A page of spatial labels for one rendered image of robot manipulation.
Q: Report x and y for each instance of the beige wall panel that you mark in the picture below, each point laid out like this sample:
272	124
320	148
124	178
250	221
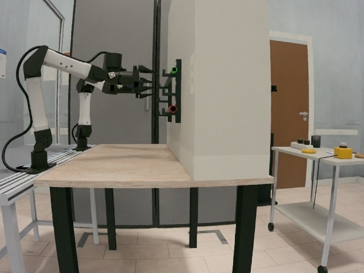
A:
225	129

